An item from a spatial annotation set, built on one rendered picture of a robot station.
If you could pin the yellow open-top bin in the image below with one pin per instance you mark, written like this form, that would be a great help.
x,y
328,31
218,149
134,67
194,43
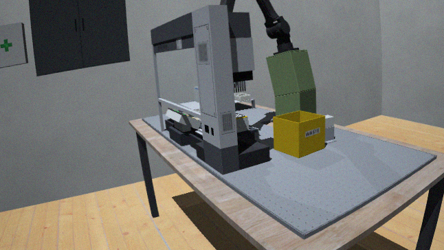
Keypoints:
x,y
298,134

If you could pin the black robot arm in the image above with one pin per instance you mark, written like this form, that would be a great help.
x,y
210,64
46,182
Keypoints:
x,y
279,30

